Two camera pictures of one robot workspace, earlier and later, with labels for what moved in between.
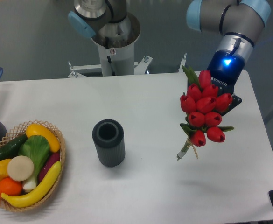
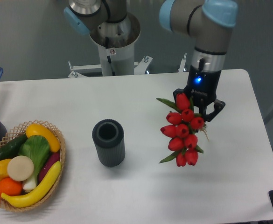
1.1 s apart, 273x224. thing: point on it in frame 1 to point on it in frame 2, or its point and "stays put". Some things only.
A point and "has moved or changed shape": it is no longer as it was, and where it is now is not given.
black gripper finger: x=236 y=101 to x=219 y=105
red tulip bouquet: x=203 y=106 has moved or changed shape
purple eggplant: x=52 y=158 stays put
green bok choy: x=37 y=148 stays put
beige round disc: x=20 y=168 stays put
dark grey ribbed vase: x=108 y=135 stays put
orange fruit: x=10 y=186 stays put
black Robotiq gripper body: x=224 y=66 to x=201 y=86
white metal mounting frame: x=139 y=67 stays put
